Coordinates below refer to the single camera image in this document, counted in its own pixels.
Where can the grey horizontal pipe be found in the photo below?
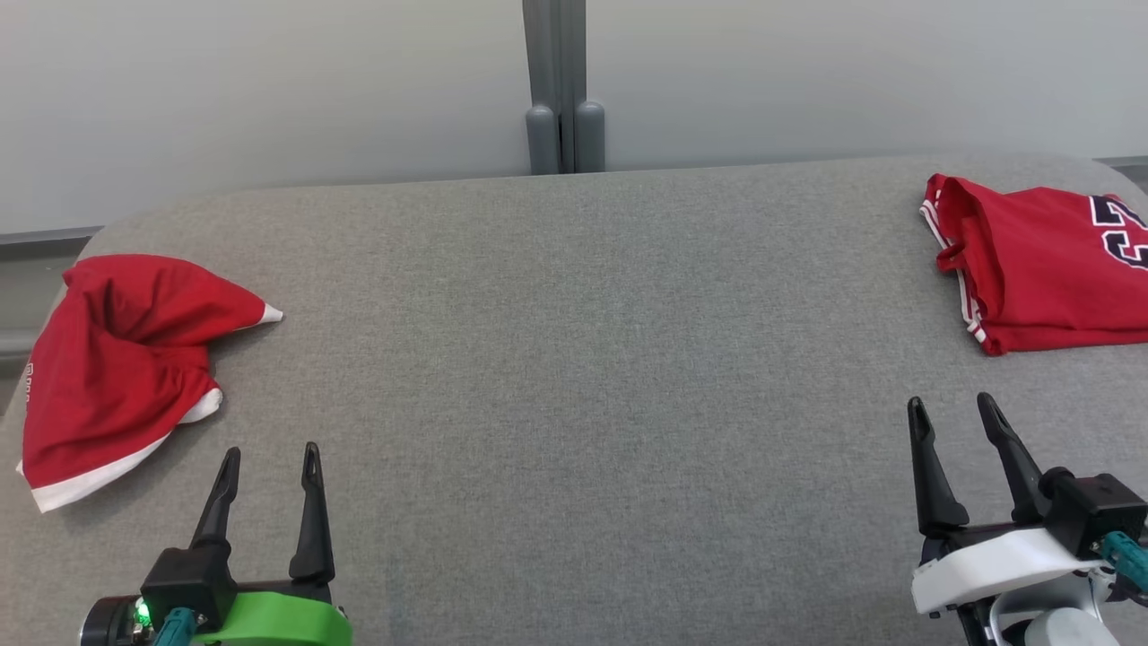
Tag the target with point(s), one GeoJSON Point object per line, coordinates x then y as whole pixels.
{"type": "Point", "coordinates": [18, 342]}

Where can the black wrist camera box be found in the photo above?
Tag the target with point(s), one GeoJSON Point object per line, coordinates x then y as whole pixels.
{"type": "Point", "coordinates": [188, 583]}
{"type": "Point", "coordinates": [1094, 511]}

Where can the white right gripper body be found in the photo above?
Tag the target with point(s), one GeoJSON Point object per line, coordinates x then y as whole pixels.
{"type": "Point", "coordinates": [987, 565]}

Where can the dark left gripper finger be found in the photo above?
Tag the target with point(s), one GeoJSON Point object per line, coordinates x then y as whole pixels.
{"type": "Point", "coordinates": [314, 529]}
{"type": "Point", "coordinates": [220, 507]}

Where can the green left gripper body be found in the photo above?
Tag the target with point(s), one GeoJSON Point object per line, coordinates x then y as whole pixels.
{"type": "Point", "coordinates": [287, 619]}

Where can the red jersey shirt number 23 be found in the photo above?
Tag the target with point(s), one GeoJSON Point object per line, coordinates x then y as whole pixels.
{"type": "Point", "coordinates": [1031, 269]}

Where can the grey partition post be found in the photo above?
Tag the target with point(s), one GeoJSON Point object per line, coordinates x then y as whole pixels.
{"type": "Point", "coordinates": [556, 72]}

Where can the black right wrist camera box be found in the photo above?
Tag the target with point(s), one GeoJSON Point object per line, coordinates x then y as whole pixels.
{"type": "Point", "coordinates": [1094, 511]}

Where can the red Bulls 23 shorts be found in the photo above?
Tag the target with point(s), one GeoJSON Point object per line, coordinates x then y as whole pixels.
{"type": "Point", "coordinates": [108, 377]}

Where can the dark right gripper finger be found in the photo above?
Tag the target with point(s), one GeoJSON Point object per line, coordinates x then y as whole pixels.
{"type": "Point", "coordinates": [933, 484]}
{"type": "Point", "coordinates": [1015, 462]}

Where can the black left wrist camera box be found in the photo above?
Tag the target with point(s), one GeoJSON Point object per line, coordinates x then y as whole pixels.
{"type": "Point", "coordinates": [188, 583]}

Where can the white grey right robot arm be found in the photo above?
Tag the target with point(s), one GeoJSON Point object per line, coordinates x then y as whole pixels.
{"type": "Point", "coordinates": [1058, 628]}

